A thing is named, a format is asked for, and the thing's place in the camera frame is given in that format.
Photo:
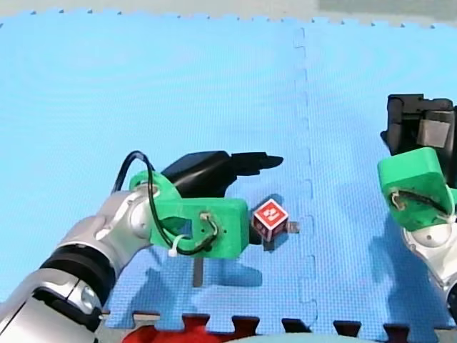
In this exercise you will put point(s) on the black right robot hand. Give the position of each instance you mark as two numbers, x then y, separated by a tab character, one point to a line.
417	121

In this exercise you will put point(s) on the red cube white marks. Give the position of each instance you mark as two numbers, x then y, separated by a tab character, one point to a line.
269	219

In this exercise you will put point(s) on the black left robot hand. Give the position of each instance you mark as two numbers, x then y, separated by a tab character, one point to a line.
210	175

